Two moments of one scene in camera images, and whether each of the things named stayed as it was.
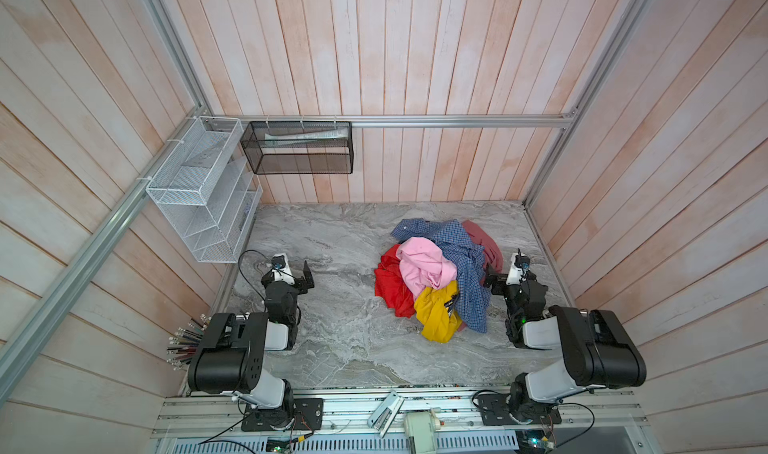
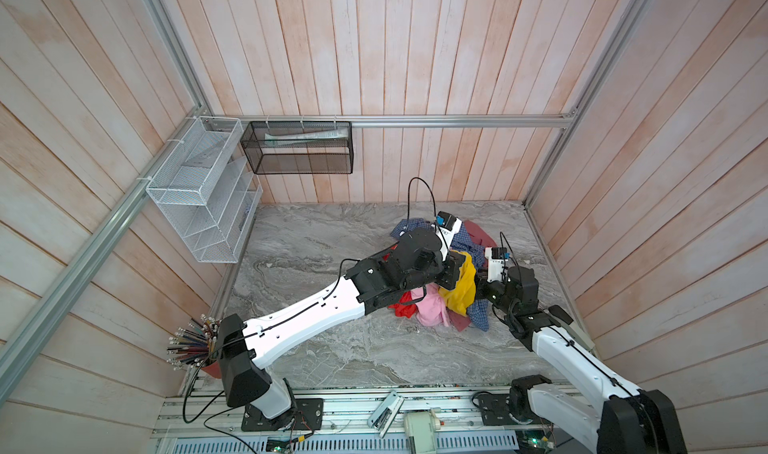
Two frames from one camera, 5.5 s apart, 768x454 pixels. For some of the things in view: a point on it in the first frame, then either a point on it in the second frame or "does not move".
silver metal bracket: [385, 412] does not move
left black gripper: [299, 282] to [454, 259]
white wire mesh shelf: [208, 188] does not move
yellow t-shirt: [432, 315] to [461, 297]
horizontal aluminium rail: [564, 119] does not move
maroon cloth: [493, 252] does not move
